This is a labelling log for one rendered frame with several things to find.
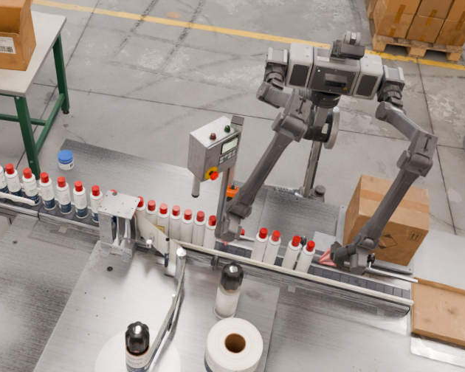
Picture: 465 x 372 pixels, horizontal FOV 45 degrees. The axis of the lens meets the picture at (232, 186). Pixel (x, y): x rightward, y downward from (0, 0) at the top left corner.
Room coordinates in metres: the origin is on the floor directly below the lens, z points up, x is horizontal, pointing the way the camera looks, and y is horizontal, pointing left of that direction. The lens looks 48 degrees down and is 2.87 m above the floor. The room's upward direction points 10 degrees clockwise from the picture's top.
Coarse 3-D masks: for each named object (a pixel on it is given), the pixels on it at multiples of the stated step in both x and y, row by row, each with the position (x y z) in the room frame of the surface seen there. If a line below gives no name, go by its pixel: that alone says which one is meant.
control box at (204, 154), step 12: (216, 120) 1.58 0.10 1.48; (228, 120) 1.59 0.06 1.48; (192, 132) 1.49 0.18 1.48; (204, 132) 1.50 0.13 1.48; (216, 132) 1.52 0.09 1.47; (240, 132) 1.55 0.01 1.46; (192, 144) 1.48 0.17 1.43; (204, 144) 1.44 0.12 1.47; (216, 144) 1.46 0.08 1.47; (192, 156) 1.47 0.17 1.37; (204, 156) 1.43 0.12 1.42; (216, 156) 1.47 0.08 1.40; (192, 168) 1.47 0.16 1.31; (204, 168) 1.43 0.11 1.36; (216, 168) 1.47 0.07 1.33; (204, 180) 1.43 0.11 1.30
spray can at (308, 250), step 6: (306, 246) 1.39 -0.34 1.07; (312, 246) 1.38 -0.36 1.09; (306, 252) 1.37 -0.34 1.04; (312, 252) 1.38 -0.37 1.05; (300, 258) 1.38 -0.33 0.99; (306, 258) 1.36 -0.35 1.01; (300, 264) 1.37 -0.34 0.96; (306, 264) 1.37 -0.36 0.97; (300, 270) 1.37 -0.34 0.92; (306, 270) 1.37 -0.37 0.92
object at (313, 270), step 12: (72, 204) 1.53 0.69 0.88; (60, 216) 1.45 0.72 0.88; (72, 216) 1.47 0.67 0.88; (204, 252) 1.40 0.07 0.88; (228, 252) 1.42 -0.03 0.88; (240, 252) 1.43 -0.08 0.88; (252, 264) 1.38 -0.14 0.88; (276, 264) 1.40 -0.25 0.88; (324, 276) 1.39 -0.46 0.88; (336, 276) 1.40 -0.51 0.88; (348, 276) 1.41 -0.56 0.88; (336, 288) 1.34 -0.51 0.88; (372, 288) 1.37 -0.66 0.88; (384, 288) 1.38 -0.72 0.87; (396, 288) 1.39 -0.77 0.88; (384, 300) 1.32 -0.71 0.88
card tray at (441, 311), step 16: (416, 288) 1.44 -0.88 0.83; (432, 288) 1.46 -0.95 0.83; (448, 288) 1.46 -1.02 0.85; (416, 304) 1.36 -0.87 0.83; (432, 304) 1.37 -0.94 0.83; (448, 304) 1.39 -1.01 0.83; (464, 304) 1.40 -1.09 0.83; (416, 320) 1.28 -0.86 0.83; (432, 320) 1.29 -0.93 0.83; (448, 320) 1.31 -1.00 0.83; (464, 320) 1.32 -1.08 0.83; (432, 336) 1.21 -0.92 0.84; (448, 336) 1.21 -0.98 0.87; (464, 336) 1.24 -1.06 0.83
